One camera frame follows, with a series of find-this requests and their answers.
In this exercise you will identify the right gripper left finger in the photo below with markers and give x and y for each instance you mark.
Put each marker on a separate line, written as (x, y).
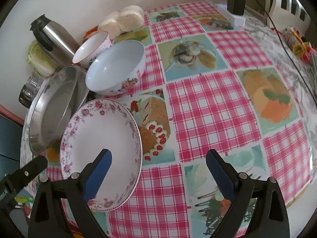
(89, 180)

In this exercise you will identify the black power adapter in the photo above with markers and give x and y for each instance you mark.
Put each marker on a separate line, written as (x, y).
(236, 7)

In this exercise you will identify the clear glass jars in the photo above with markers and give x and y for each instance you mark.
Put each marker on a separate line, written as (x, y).
(30, 89)

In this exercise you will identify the orange snack packet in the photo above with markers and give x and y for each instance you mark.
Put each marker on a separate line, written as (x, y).
(91, 33)

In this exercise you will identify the bag of steamed buns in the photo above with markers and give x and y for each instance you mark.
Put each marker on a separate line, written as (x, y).
(119, 22)

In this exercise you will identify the light blue bowl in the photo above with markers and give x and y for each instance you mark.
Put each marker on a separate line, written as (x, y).
(117, 69)

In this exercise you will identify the stainless steel thermos jug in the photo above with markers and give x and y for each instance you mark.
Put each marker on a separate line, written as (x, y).
(54, 40)

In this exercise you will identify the napa cabbage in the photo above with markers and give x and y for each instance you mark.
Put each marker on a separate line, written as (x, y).
(40, 61)

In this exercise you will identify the stainless steel round pan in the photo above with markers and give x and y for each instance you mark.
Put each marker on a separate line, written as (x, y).
(62, 96)

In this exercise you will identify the colourful candy packets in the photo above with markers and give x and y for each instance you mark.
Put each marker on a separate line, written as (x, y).
(299, 46)

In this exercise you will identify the red rim strawberry bowl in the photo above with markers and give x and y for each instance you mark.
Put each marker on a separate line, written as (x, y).
(91, 49)

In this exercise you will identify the checkered fruit tablecloth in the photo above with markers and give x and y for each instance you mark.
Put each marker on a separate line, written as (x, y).
(207, 85)

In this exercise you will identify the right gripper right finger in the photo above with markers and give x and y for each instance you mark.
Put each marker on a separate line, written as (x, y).
(229, 181)

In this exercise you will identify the floral rim round plate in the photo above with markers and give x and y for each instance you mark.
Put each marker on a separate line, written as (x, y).
(104, 135)

